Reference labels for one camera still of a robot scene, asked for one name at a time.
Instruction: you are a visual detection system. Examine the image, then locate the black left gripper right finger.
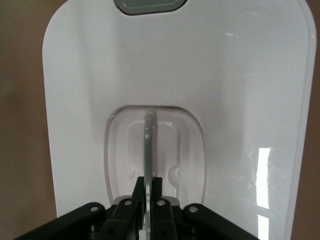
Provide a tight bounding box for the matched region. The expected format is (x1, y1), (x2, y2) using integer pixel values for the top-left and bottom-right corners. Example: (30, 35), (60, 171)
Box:
(151, 176), (261, 240)

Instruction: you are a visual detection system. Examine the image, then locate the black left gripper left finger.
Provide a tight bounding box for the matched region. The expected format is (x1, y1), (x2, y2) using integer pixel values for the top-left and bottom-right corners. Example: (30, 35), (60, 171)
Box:
(12, 176), (148, 240)

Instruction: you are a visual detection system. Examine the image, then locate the white box lid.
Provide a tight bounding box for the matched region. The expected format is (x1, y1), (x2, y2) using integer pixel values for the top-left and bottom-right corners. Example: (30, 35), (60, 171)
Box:
(41, 0), (318, 240)

